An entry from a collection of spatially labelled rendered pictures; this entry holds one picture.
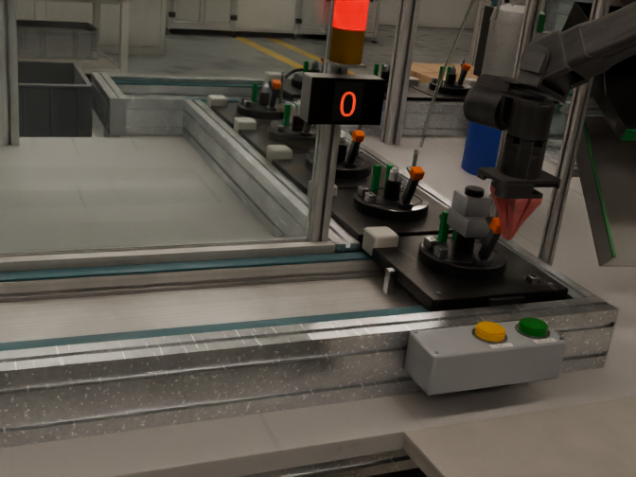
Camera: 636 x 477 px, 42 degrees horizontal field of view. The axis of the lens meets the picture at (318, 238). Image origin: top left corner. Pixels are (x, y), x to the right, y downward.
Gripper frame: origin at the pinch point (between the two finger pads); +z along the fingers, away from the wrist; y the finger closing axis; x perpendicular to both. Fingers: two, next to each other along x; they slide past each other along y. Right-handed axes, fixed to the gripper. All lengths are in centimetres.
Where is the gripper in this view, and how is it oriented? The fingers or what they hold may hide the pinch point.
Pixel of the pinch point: (507, 233)
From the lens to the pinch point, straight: 124.6
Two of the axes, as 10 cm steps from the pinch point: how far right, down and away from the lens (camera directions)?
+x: 3.7, 3.7, -8.5
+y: -9.2, 0.4, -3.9
